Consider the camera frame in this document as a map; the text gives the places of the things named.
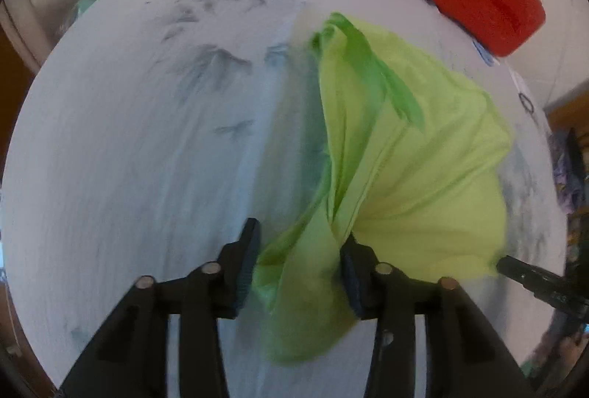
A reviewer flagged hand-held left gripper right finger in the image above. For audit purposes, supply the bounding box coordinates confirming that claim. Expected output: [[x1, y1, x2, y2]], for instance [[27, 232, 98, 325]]
[[339, 233, 535, 398]]

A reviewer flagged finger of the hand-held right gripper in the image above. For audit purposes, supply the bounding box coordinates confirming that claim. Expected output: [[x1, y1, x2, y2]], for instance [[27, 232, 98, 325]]
[[496, 255, 571, 311]]

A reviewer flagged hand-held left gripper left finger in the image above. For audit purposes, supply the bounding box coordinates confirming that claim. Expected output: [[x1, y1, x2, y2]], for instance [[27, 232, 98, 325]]
[[60, 218, 262, 398]]

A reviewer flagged lime green shirt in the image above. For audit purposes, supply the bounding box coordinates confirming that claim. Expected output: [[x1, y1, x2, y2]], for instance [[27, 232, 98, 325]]
[[252, 11, 515, 366]]

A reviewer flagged person's right hand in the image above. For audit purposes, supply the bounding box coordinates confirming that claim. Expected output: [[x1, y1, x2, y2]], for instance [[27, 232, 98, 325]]
[[540, 324, 589, 376]]

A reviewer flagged wooden panel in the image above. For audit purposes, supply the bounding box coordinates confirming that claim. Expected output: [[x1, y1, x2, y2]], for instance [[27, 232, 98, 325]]
[[545, 89, 589, 132]]

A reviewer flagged pale curtain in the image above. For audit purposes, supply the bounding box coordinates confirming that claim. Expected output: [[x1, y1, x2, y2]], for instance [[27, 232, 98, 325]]
[[0, 0, 60, 72]]

